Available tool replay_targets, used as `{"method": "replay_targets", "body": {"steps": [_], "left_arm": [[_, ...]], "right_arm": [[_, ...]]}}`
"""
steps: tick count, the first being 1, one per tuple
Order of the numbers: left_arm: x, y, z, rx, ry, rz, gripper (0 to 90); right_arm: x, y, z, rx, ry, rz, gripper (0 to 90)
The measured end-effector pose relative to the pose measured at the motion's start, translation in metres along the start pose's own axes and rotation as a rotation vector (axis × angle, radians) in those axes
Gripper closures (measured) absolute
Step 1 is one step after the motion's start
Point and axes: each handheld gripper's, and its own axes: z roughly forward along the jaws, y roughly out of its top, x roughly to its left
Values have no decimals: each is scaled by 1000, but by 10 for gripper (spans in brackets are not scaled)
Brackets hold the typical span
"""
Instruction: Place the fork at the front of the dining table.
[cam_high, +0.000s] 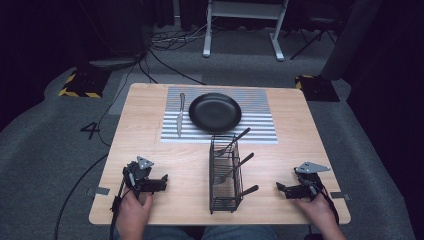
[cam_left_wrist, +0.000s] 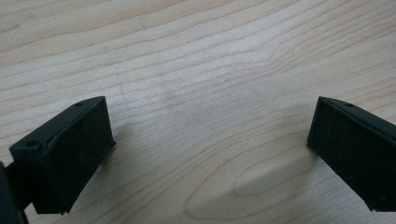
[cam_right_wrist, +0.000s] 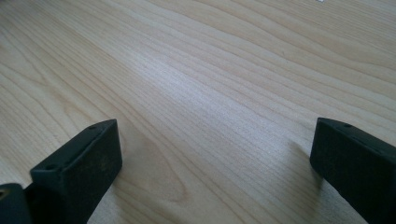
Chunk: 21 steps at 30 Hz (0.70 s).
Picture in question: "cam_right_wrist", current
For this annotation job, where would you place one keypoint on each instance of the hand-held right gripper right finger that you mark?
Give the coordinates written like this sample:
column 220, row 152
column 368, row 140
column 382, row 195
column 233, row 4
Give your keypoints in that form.
column 358, row 161

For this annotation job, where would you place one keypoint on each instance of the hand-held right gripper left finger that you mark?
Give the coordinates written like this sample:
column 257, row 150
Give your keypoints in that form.
column 77, row 168

